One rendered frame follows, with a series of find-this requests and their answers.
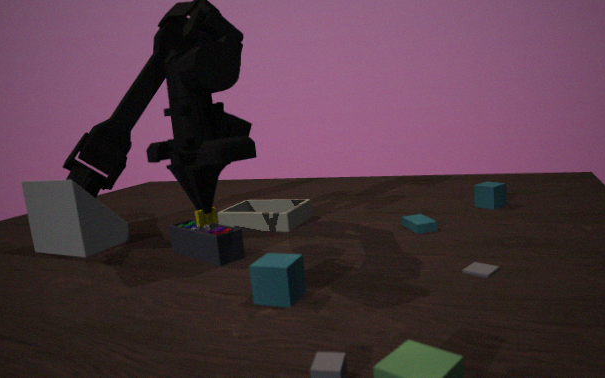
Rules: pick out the green cube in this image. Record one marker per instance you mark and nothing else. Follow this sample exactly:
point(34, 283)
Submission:
point(416, 360)

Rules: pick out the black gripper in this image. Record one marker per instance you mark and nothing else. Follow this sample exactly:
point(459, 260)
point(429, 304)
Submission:
point(197, 153)

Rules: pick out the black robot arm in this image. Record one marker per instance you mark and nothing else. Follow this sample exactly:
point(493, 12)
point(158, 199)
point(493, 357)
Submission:
point(197, 56)

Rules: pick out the white fuse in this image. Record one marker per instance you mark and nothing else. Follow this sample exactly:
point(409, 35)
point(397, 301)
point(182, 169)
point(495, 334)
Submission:
point(206, 228)

